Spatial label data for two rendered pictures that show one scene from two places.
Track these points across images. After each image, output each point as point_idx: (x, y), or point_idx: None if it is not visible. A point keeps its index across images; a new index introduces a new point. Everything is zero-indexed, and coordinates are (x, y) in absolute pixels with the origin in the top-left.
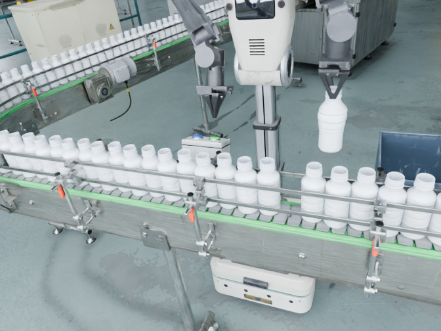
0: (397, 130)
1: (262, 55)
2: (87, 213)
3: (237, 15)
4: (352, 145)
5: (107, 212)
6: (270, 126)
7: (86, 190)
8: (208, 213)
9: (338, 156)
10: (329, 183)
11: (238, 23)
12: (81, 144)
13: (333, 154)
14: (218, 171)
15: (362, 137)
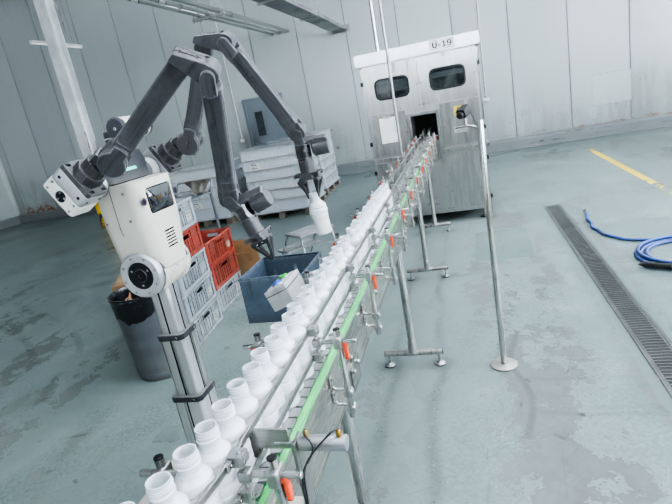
0: (33, 430)
1: (176, 243)
2: (331, 405)
3: (152, 208)
4: (31, 469)
5: (337, 376)
6: (192, 324)
7: (321, 366)
8: (357, 297)
9: (47, 482)
10: (357, 234)
11: (154, 216)
12: (300, 304)
13: (36, 489)
14: (343, 257)
15: (20, 460)
